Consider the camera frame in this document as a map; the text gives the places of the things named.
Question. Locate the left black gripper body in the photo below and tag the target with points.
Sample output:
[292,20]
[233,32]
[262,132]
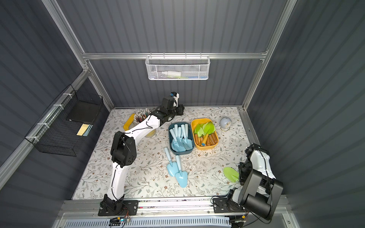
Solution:
[179,109]

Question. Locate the blue shovel mid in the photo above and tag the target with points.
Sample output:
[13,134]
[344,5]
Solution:
[182,133]

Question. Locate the green shovel wooden handle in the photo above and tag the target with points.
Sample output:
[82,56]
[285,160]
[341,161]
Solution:
[199,131]

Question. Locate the blue shovel cluster back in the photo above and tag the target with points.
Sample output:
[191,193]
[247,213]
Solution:
[186,142]

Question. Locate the blue shovel cluster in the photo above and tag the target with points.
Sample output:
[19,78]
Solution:
[171,166]
[186,142]

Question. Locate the green shovel blue-tip yellow handle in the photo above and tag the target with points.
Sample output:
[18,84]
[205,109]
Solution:
[231,174]

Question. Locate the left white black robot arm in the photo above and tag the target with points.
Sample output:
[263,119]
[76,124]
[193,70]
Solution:
[124,149]

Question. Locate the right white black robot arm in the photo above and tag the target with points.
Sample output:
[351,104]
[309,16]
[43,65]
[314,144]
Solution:
[259,190]

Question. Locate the teal storage box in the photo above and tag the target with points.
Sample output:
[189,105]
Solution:
[190,136]

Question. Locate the yellow storage box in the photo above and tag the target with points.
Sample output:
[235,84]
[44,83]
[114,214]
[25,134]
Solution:
[213,138]

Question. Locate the colored pencils bunch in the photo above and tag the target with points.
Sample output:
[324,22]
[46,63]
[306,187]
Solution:
[142,114]

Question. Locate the white bottle in basket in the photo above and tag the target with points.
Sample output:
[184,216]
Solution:
[172,74]

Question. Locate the white round lamp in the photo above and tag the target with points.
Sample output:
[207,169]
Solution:
[225,124]

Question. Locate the floral table mat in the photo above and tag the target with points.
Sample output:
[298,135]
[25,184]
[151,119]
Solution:
[148,176]

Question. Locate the black notebook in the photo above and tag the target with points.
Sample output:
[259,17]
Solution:
[84,112]

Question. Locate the yellow sticky notes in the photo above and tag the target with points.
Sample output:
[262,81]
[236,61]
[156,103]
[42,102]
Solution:
[83,129]

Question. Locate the white perforated front panel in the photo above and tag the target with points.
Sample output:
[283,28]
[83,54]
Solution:
[156,222]

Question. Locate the white wire wall basket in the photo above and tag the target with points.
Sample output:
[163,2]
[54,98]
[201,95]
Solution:
[191,69]

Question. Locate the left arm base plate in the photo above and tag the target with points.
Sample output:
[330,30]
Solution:
[117,208]

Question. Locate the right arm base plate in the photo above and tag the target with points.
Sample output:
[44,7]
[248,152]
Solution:
[225,205]

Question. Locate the black wire side basket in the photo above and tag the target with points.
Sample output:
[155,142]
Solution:
[54,134]

